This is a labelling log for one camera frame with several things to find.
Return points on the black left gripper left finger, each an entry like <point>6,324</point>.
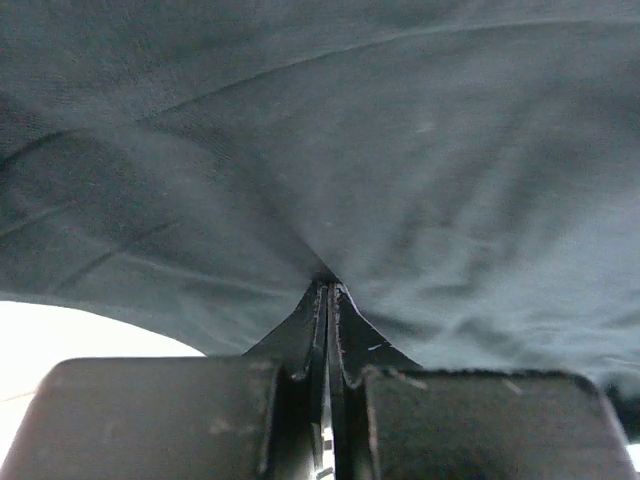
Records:
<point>253,416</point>

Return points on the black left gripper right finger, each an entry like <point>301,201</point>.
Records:
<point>393,419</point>

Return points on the black t-shirt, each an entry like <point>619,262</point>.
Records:
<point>468,169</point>

